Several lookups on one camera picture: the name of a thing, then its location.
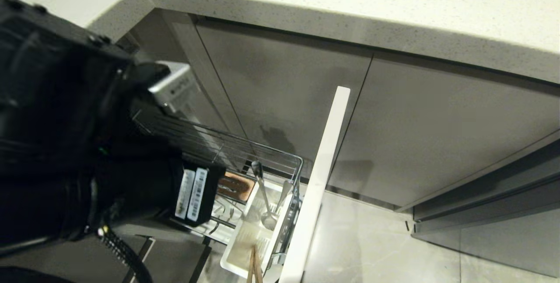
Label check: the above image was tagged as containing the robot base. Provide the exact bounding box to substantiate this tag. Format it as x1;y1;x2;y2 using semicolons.
0;225;212;283

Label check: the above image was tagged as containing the brown wooden board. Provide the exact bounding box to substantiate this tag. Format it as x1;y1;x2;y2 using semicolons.
216;171;256;203

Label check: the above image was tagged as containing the dark grey drawer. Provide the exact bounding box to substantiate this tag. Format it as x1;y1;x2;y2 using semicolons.
410;138;560;236

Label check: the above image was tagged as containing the wooden chopstick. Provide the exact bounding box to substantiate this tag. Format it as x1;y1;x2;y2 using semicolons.
246;245;256;283
253;248;264;283

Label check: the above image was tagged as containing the white stone kitchen counter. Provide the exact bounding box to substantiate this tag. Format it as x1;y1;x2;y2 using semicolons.
17;0;560;85

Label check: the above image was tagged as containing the white plastic utensil holder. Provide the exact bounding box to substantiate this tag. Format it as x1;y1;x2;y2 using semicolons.
220;178;303;280

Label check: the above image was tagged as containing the wire pull-out dish rack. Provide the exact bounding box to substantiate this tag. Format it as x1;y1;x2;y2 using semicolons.
131;110;305;275

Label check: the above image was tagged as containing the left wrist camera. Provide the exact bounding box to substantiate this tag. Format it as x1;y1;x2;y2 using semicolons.
147;61;206;119

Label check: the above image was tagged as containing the grey cabinet door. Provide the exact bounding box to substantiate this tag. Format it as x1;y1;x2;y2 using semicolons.
327;53;560;210
194;20;373;179

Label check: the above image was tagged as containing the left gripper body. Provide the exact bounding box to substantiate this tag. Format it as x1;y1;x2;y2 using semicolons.
131;161;226;227

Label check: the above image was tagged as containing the black-handled metal spoon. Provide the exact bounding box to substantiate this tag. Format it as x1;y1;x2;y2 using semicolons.
251;161;279;231

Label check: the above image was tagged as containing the black cable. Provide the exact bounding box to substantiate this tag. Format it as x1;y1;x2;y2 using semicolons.
97;225;154;283

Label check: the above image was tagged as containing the white pull-out rack front panel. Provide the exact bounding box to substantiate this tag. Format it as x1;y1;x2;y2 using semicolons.
278;86;351;283

